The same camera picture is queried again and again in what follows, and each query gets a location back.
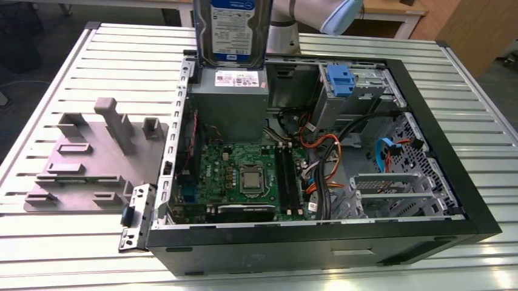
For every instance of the hard disk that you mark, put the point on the hard disk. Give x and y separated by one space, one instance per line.
232 30

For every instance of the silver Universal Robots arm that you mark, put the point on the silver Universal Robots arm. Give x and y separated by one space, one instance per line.
283 39

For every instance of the metal disk bay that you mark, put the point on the metal disk bay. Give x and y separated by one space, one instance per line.
388 196

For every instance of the silver CPU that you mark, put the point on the silver CPU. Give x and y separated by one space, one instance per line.
251 179

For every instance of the green motherboard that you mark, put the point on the green motherboard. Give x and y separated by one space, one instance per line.
213 157

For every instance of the CPU socket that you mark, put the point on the CPU socket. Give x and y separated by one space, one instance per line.
267 182

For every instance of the grey power supply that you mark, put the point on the grey power supply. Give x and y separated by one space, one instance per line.
229 115

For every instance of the black RAM slot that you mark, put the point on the black RAM slot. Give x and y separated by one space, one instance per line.
295 179
289 179
281 179
285 179

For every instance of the metal optical drive cage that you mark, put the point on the metal optical drive cage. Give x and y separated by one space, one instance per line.
329 109

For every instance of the black graphics card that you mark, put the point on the black graphics card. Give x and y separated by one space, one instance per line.
243 212

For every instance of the blue port connector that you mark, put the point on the blue port connector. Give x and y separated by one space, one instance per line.
188 194

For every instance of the blue drive latch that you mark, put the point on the blue drive latch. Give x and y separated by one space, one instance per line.
339 82

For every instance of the black open PC case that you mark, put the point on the black open PC case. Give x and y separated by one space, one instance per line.
283 251

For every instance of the grey parts rack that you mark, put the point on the grey parts rack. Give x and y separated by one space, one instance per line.
100 169

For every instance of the wooden top desk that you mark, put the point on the wooden top desk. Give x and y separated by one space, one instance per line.
121 2
388 9

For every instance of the wooden cabinet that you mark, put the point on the wooden cabinet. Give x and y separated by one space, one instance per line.
464 30

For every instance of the black office chair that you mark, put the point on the black office chair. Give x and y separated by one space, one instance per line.
20 36

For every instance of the metal slot retention bracket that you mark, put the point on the metal slot retention bracket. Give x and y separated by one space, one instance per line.
141 194

